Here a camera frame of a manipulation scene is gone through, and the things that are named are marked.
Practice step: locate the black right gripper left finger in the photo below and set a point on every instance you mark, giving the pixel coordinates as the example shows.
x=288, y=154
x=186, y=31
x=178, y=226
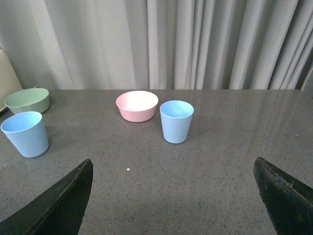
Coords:
x=57, y=211

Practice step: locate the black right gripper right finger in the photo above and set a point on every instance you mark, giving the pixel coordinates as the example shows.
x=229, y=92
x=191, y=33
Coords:
x=288, y=201

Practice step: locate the blue cup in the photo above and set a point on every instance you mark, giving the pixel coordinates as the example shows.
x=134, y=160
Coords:
x=27, y=133
x=176, y=117

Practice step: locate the green bowl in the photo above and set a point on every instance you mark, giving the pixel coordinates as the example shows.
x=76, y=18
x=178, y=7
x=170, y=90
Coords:
x=34, y=99

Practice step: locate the pink bowl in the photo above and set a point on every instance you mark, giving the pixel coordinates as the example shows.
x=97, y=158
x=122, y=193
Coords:
x=137, y=106

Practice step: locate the cream appliance at left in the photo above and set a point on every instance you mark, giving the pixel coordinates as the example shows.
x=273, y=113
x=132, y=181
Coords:
x=9, y=82

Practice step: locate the grey curtain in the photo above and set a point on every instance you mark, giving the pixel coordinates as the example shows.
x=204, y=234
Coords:
x=159, y=44

